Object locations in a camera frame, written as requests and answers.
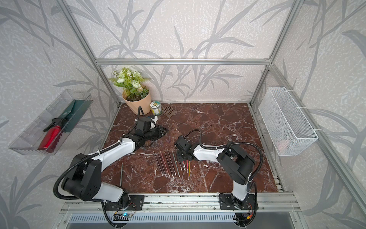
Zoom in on teal capped pencil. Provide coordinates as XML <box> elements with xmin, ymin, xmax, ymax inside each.
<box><xmin>172</xmin><ymin>152</ymin><xmax>181</xmax><ymax>177</ymax></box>

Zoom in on black capped pencil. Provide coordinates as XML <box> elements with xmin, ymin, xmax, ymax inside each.
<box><xmin>165</xmin><ymin>152</ymin><xmax>174</xmax><ymax>178</ymax></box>

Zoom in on blue capped pencil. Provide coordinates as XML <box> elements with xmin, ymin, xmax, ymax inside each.
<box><xmin>167</xmin><ymin>151</ymin><xmax>177</xmax><ymax>177</ymax></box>

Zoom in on dark blue pencil thin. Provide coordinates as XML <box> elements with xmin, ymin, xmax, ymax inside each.
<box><xmin>154</xmin><ymin>153</ymin><xmax>165</xmax><ymax>176</ymax></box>

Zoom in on green pencil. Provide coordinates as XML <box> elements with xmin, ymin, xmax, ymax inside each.
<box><xmin>120</xmin><ymin>163</ymin><xmax>124</xmax><ymax>187</ymax></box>

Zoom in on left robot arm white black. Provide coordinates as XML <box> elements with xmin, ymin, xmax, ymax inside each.
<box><xmin>53</xmin><ymin>107</ymin><xmax>168</xmax><ymax>207</ymax></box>

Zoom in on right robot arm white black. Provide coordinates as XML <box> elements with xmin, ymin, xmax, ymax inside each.
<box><xmin>174</xmin><ymin>136</ymin><xmax>263</xmax><ymax>204</ymax></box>

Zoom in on small tin can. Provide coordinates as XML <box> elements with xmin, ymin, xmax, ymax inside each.
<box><xmin>150</xmin><ymin>101</ymin><xmax>162</xmax><ymax>116</ymax></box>

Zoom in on terracotta flower pot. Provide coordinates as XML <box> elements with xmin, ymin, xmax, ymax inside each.
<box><xmin>123</xmin><ymin>92</ymin><xmax>152</xmax><ymax>115</ymax></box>

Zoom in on brown drain grate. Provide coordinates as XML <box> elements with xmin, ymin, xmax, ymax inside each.
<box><xmin>162</xmin><ymin>105</ymin><xmax>176</xmax><ymax>118</ymax></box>

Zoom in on green plant white flowers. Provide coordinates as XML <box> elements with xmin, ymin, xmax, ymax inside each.
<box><xmin>109</xmin><ymin>68</ymin><xmax>149</xmax><ymax>102</ymax></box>

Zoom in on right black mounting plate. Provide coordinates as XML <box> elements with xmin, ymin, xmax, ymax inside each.
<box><xmin>218</xmin><ymin>193</ymin><xmax>258</xmax><ymax>210</ymax></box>

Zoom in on black mounting plate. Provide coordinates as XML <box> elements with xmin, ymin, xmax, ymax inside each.
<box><xmin>105</xmin><ymin>195</ymin><xmax>144</xmax><ymax>211</ymax></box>
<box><xmin>218</xmin><ymin>193</ymin><xmax>258</xmax><ymax>210</ymax></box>

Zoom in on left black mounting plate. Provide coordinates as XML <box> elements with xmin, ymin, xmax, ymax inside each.
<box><xmin>105</xmin><ymin>195</ymin><xmax>144</xmax><ymax>211</ymax></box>

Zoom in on green circuit board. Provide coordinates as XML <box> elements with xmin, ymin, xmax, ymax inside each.
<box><xmin>113</xmin><ymin>212</ymin><xmax>134</xmax><ymax>221</ymax></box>

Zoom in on red spray bottle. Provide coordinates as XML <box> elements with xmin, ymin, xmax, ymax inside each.
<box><xmin>38</xmin><ymin>118</ymin><xmax>68</xmax><ymax>153</ymax></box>

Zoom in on pink object in basket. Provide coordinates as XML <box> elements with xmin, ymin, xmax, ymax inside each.
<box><xmin>277</xmin><ymin>140</ymin><xmax>290</xmax><ymax>153</ymax></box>

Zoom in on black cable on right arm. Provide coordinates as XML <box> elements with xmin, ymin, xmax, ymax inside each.
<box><xmin>184</xmin><ymin>129</ymin><xmax>264</xmax><ymax>184</ymax></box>

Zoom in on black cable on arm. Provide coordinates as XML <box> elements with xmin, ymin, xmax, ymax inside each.
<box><xmin>184</xmin><ymin>129</ymin><xmax>264</xmax><ymax>184</ymax></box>
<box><xmin>53</xmin><ymin>141</ymin><xmax>122</xmax><ymax>200</ymax></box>

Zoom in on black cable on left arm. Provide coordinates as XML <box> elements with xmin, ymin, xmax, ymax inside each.
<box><xmin>53</xmin><ymin>141</ymin><xmax>122</xmax><ymax>200</ymax></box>

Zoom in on clear plastic wall tray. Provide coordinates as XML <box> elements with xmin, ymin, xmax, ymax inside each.
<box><xmin>9</xmin><ymin>89</ymin><xmax>93</xmax><ymax>155</ymax></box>

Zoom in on white wire mesh basket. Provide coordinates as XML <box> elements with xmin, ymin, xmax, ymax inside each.
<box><xmin>259</xmin><ymin>87</ymin><xmax>318</xmax><ymax>156</ymax></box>

